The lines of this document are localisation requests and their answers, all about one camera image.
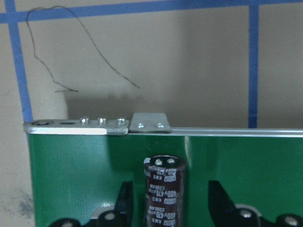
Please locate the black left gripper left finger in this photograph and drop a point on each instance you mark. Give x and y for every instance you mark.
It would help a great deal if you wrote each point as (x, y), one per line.
(125, 203)

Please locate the dark brown cylindrical capacitor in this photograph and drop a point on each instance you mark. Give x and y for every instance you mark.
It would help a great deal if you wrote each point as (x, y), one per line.
(164, 193)

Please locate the green conveyor belt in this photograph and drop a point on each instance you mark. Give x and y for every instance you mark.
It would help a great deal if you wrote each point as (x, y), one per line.
(78, 167)

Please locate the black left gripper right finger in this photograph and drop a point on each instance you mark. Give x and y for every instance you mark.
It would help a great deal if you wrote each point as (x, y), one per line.
(221, 208)

